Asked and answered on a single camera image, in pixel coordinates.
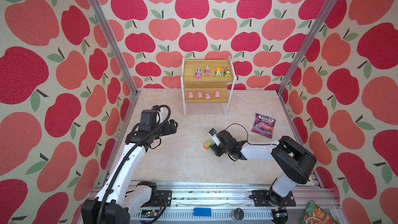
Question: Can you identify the pink toy car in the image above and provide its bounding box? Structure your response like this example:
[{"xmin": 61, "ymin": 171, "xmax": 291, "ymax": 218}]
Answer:
[{"xmin": 195, "ymin": 68, "xmax": 202, "ymax": 79}]

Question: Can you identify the wooden two-tier shelf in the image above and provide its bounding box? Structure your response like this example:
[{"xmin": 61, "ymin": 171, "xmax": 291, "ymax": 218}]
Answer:
[{"xmin": 180, "ymin": 57, "xmax": 237, "ymax": 116}]

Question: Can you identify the pink green toy truck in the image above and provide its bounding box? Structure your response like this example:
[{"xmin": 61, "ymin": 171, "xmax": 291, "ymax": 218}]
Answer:
[{"xmin": 205, "ymin": 65, "xmax": 211, "ymax": 76}]

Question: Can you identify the multicolour toy car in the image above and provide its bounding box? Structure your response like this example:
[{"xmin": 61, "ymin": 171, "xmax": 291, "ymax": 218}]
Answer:
[{"xmin": 224, "ymin": 67, "xmax": 231, "ymax": 78}]

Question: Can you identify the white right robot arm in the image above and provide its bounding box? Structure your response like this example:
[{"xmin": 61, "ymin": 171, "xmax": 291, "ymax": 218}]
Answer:
[{"xmin": 209, "ymin": 129, "xmax": 317, "ymax": 201}]

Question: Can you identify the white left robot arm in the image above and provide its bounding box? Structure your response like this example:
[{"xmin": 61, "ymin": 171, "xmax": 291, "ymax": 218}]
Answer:
[{"xmin": 81, "ymin": 119, "xmax": 178, "ymax": 224}]

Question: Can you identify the purple candy bag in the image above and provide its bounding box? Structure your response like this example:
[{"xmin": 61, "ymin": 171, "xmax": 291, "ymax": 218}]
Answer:
[{"xmin": 251, "ymin": 113, "xmax": 276, "ymax": 139}]

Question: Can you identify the round metal knob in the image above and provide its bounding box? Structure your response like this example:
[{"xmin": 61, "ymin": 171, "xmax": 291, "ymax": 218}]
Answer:
[{"xmin": 231, "ymin": 208, "xmax": 245, "ymax": 220}]

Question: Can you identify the green snack packet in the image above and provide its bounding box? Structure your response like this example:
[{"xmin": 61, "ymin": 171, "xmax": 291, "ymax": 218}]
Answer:
[{"xmin": 299, "ymin": 201, "xmax": 339, "ymax": 224}]

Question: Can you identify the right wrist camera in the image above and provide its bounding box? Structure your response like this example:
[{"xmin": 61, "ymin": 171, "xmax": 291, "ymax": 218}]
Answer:
[{"xmin": 209, "ymin": 128, "xmax": 220, "ymax": 146}]

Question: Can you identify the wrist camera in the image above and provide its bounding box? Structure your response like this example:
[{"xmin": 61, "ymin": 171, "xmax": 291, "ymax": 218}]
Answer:
[
  {"xmin": 138, "ymin": 110, "xmax": 161, "ymax": 132},
  {"xmin": 209, "ymin": 128, "xmax": 220, "ymax": 146}
]

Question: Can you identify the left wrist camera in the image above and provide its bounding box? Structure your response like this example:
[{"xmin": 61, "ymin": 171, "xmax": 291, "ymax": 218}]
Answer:
[{"xmin": 138, "ymin": 110, "xmax": 161, "ymax": 132}]

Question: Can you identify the black right camera cable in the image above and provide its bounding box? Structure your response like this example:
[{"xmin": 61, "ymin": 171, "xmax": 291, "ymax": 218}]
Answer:
[{"xmin": 223, "ymin": 123, "xmax": 279, "ymax": 146}]

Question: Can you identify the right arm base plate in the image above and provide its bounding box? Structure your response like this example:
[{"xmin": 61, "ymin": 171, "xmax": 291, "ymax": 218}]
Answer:
[{"xmin": 249, "ymin": 190, "xmax": 296, "ymax": 207}]

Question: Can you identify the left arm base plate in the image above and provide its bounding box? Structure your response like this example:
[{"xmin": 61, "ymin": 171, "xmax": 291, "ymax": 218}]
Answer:
[{"xmin": 142, "ymin": 190, "xmax": 172, "ymax": 207}]

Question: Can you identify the blue block on rail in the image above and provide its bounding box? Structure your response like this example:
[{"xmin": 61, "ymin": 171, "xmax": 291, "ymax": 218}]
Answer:
[{"xmin": 193, "ymin": 207, "xmax": 212, "ymax": 217}]

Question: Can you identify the aluminium front rail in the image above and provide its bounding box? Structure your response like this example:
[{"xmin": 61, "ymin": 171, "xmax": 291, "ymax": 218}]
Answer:
[{"xmin": 128, "ymin": 181, "xmax": 348, "ymax": 224}]

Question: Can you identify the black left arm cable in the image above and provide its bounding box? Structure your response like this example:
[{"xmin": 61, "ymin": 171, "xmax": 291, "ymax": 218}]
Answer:
[{"xmin": 94, "ymin": 105, "xmax": 172, "ymax": 224}]

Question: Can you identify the left aluminium frame post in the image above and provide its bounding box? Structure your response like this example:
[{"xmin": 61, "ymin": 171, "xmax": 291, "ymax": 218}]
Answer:
[{"xmin": 88, "ymin": 0, "xmax": 138, "ymax": 96}]

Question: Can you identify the aluminium frame post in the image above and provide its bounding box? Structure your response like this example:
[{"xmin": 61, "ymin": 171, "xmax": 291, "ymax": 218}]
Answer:
[
  {"xmin": 277, "ymin": 0, "xmax": 337, "ymax": 99},
  {"xmin": 88, "ymin": 0, "xmax": 138, "ymax": 96}
]

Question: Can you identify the right aluminium frame post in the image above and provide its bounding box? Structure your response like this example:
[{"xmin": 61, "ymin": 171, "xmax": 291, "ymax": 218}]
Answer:
[{"xmin": 277, "ymin": 0, "xmax": 337, "ymax": 99}]

